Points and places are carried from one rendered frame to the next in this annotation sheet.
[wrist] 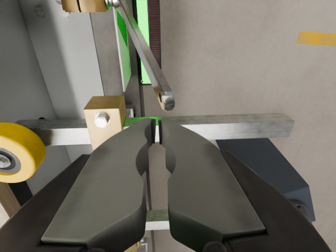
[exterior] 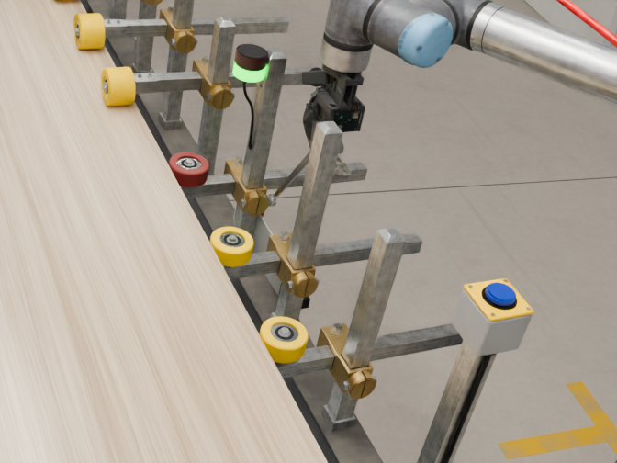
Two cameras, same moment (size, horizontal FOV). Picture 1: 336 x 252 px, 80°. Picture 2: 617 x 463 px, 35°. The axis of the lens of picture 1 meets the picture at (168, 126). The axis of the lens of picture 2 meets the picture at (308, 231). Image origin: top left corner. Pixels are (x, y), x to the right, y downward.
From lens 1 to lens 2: 1.91 m
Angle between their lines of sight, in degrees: 80
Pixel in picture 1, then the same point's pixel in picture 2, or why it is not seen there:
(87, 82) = not seen: hidden behind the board
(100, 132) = (285, 245)
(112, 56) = (256, 286)
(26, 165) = (248, 240)
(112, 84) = (263, 305)
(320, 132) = not seen: outside the picture
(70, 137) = (262, 257)
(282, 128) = (411, 237)
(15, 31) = not seen: hidden behind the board
